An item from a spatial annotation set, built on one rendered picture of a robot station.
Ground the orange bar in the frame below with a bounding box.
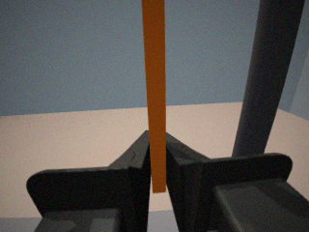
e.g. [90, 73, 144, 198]
[142, 0, 166, 193]

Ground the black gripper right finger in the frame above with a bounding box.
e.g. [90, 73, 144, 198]
[166, 132, 294, 232]

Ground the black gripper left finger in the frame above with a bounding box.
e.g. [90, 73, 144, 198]
[26, 130, 152, 232]

